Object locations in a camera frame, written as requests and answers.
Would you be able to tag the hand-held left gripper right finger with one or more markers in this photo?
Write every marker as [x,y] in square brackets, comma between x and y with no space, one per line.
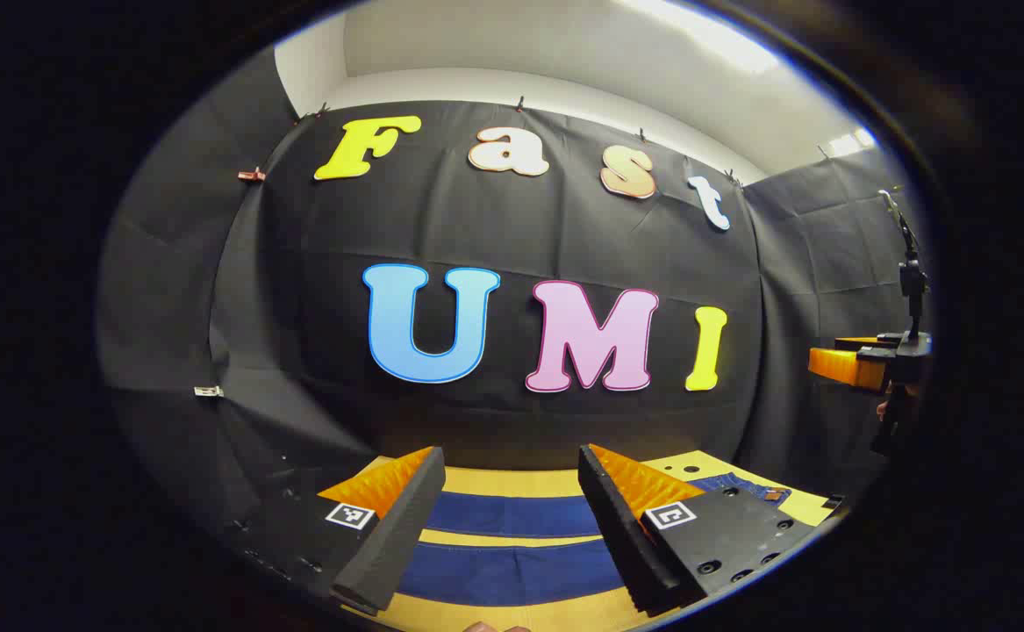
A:
[621,527]

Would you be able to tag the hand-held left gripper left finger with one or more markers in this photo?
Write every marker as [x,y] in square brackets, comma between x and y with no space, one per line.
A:
[402,518]

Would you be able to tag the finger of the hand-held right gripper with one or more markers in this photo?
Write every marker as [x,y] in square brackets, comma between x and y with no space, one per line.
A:
[858,341]
[845,369]

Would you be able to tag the blue denim jeans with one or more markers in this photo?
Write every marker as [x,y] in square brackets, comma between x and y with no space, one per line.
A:
[512,515]

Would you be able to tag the square ceiling light panel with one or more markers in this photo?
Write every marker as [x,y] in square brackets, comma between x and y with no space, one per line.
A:
[852,141]

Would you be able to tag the small white cloth clip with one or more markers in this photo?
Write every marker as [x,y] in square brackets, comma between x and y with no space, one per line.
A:
[208,391]

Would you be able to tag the small red cloth clip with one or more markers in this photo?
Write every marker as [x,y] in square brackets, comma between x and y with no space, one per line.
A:
[251,175]

